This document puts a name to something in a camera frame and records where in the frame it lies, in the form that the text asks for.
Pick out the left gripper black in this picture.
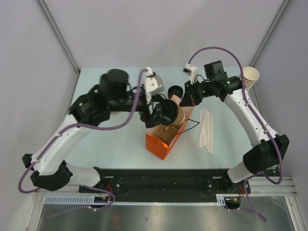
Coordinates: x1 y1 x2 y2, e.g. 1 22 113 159
108 92 170 128

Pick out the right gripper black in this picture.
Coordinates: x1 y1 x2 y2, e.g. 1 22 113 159
180 78 215 107

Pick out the black coffee cup lid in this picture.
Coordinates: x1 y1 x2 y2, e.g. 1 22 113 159
160 99 179 123

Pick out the stack of black lids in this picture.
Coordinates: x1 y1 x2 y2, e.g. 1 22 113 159
167 85 184 99

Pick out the single brown paper cup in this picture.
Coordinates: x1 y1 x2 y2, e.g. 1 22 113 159
166 107 185 126

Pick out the single pulp cup carrier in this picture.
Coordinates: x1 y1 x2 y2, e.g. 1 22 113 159
156 125 182 145

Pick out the orange paper bag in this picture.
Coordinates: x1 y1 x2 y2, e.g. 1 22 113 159
145 107 200 160

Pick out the stack of paper cups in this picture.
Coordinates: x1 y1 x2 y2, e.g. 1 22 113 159
239 66 260 91

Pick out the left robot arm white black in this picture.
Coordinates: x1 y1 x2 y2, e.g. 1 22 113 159
22 67 172 193

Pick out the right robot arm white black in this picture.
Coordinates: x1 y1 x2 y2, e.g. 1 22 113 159
180 61 289 193

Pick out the bundle of wrapped straws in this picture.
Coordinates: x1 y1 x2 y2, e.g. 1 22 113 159
197 107 214 154

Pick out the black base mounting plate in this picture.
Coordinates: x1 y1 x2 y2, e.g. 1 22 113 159
78 169 251 202

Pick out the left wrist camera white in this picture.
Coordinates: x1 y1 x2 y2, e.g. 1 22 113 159
143 67 165 104

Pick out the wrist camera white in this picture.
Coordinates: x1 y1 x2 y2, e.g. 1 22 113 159
143 67 165 104
182 63 198 84

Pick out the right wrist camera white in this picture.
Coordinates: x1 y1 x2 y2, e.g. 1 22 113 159
182 63 198 84

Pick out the aluminium rail frame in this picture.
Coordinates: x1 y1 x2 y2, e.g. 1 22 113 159
35 175 308 231

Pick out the white cable duct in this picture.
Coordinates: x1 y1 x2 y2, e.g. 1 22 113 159
44 195 226 206

